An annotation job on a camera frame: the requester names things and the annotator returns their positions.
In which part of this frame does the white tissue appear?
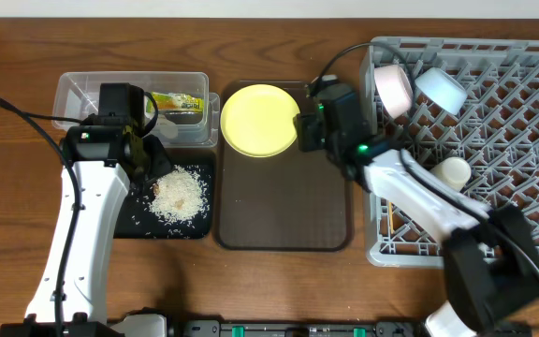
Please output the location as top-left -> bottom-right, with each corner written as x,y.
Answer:
151,112 -> 179,141

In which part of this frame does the pile of rice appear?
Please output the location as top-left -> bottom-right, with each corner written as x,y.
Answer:
130,165 -> 213,237

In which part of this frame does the yellow plate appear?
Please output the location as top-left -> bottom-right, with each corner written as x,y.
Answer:
220,84 -> 300,158

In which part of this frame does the green orange snack wrapper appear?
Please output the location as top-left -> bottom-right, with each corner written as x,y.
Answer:
152,92 -> 204,113

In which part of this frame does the pink bowl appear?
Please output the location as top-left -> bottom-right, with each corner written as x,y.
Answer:
374,65 -> 412,119

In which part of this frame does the wooden chopstick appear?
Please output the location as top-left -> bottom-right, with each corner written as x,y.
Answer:
387,202 -> 395,235

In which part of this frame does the light blue bowl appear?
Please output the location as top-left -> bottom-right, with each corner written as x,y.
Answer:
415,67 -> 467,115

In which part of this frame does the white green cup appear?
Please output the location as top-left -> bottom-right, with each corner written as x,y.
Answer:
430,156 -> 472,192

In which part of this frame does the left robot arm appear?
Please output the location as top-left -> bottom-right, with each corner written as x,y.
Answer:
0,125 -> 169,336

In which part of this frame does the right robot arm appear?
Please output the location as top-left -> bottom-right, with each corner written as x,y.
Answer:
294,113 -> 539,336

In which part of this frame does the grey dishwasher rack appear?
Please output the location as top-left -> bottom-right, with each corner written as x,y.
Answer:
359,37 -> 539,252

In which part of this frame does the black plastic tray bin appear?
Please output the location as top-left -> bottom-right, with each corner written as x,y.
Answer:
114,151 -> 215,240

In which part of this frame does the dark brown serving tray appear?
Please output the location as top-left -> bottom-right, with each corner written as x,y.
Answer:
213,143 -> 354,252

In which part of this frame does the clear plastic bin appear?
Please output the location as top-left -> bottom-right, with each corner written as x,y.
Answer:
53,71 -> 220,148

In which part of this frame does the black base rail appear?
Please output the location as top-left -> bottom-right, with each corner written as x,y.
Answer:
169,319 -> 428,337

